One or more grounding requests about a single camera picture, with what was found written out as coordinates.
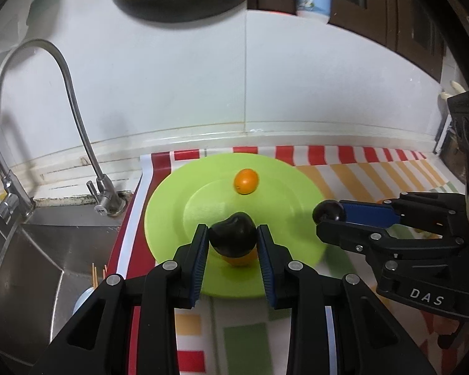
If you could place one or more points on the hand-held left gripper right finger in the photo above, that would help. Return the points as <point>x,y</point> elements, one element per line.
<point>267,269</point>

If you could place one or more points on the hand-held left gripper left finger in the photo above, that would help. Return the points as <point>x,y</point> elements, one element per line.
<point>197,269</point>

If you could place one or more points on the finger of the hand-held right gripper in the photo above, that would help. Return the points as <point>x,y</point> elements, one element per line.
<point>348,236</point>
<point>367,214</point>

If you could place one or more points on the orange cherry tomato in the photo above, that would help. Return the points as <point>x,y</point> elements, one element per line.
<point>240,261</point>
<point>246,181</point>

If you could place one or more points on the green plate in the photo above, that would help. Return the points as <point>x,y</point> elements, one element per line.
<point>172,211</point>

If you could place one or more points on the striped tablecloth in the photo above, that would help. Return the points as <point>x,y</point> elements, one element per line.
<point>375,179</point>

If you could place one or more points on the bunch of wooden chopsticks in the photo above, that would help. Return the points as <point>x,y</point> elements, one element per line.
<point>95,275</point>

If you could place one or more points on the thin gooseneck faucet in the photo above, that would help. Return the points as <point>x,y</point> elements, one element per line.
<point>105,197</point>

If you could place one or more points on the pale blue bowl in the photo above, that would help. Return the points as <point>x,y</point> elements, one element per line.
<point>82,300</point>

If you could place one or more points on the steel sink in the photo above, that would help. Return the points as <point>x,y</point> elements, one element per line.
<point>43,250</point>

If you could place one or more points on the large steel faucet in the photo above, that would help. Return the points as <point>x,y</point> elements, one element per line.
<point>11,197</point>

